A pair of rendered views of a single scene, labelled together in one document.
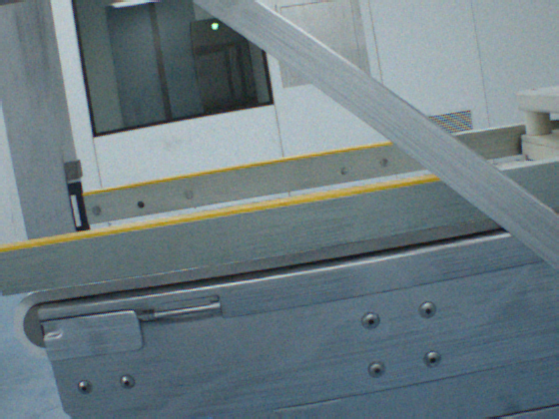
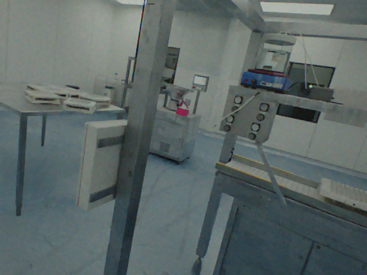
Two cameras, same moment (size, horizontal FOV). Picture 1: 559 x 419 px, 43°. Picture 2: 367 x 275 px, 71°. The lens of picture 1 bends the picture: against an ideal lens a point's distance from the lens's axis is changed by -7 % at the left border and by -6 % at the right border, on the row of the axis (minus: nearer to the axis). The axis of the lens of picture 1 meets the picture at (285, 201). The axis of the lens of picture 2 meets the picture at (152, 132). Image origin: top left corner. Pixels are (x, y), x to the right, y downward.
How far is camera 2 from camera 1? 0.88 m
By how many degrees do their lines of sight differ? 33
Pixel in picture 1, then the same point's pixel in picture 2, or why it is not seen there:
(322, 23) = (352, 102)
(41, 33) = not seen: hidden behind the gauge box
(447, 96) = not seen: outside the picture
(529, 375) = (284, 221)
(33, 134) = (229, 140)
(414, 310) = (267, 199)
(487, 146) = (310, 183)
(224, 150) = (290, 130)
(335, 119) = (338, 137)
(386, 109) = (270, 174)
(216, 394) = (235, 194)
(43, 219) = (224, 154)
